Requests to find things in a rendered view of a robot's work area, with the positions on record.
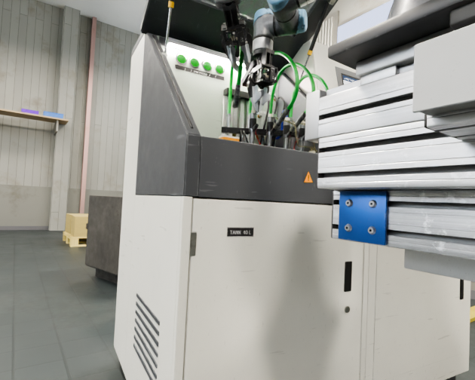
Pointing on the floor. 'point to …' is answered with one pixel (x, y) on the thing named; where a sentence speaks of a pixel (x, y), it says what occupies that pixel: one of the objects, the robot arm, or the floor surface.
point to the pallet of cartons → (75, 229)
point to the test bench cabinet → (173, 288)
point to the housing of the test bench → (128, 200)
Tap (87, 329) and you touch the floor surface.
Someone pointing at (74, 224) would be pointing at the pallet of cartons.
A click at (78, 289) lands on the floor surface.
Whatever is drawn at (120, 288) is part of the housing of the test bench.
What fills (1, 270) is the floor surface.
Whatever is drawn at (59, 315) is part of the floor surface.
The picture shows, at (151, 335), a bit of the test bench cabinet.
